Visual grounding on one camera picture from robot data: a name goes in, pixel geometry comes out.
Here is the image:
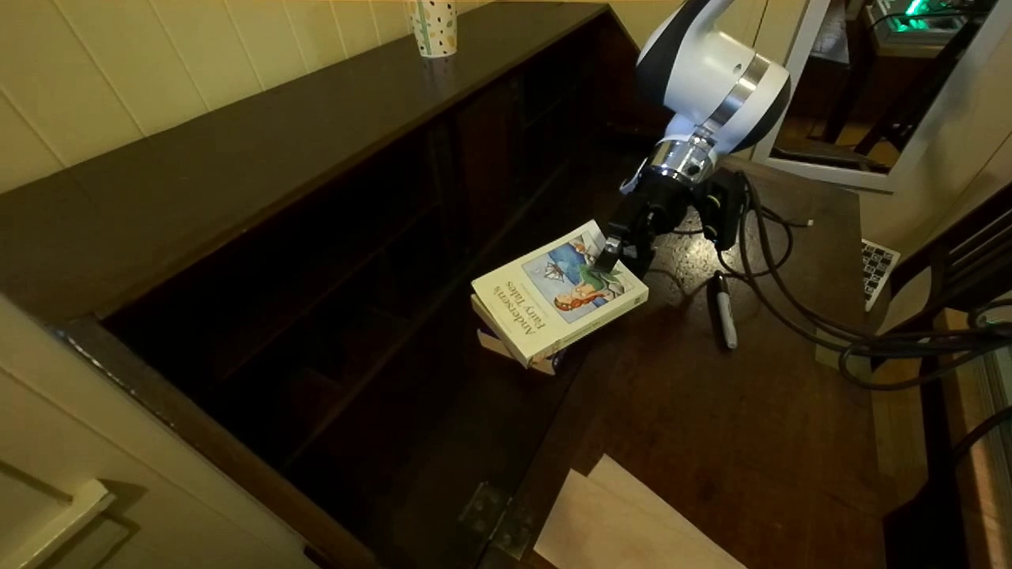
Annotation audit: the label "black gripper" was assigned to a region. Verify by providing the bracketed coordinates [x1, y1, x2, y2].
[587, 156, 721, 284]

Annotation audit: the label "white illustrated fairy tales book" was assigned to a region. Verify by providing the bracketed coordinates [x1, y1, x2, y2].
[468, 219, 650, 366]

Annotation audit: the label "dark blue Grisham paperback book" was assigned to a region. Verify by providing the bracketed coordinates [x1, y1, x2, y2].
[471, 296, 565, 380]

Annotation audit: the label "black marker with white label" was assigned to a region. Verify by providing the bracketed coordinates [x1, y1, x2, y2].
[712, 274, 741, 355]

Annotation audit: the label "beige paper sheets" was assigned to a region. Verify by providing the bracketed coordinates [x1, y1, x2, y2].
[532, 452, 747, 569]

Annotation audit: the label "white floor vent grille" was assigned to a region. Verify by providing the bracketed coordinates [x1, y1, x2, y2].
[861, 237, 902, 314]

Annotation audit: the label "brass desk hinge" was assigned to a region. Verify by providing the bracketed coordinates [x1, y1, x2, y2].
[458, 480, 542, 561]

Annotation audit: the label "white dotted paper cup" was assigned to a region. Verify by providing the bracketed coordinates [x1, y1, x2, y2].
[409, 0, 463, 60]

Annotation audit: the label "wooden chair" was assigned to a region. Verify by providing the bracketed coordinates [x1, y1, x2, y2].
[871, 187, 1012, 569]

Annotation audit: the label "dark wooden secretary desk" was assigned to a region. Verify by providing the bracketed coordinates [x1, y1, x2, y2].
[0, 0, 889, 569]

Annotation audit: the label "white framed window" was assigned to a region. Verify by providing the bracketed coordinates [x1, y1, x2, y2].
[754, 0, 1012, 197]

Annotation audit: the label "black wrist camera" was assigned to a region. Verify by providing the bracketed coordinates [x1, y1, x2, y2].
[706, 170, 759, 252]

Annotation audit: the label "black cable bundle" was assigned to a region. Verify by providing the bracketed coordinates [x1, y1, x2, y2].
[725, 178, 1012, 393]

